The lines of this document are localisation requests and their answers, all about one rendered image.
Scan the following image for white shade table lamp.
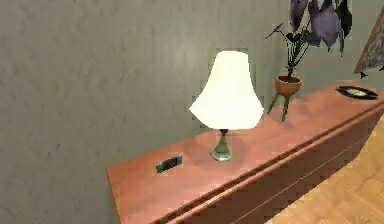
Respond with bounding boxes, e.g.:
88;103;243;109
188;50;265;163

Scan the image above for dark green remote control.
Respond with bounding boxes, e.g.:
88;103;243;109
155;154;184;174

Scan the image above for reddish brown wooden sideboard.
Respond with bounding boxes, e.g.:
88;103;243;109
105;80;384;224

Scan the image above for house plant in orange pot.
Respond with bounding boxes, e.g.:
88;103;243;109
265;23;311;123

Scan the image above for purple leaved hanging plant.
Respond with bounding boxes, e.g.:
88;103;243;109
288;0;353;56

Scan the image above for black oval dish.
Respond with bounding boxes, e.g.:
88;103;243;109
335;85;379;101

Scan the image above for wood framed wall picture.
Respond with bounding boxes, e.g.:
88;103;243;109
353;6;384;75

